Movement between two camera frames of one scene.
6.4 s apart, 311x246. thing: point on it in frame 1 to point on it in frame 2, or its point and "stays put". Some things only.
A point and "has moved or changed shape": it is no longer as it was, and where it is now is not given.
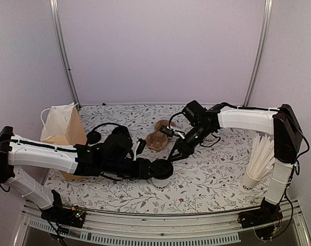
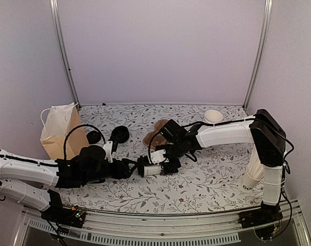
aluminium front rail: [174, 229] stays put
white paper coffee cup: [160, 184] has moved or changed shape
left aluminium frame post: [60, 38] stays put
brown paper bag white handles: [63, 124] stays put
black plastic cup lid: [163, 168] has moved or changed shape
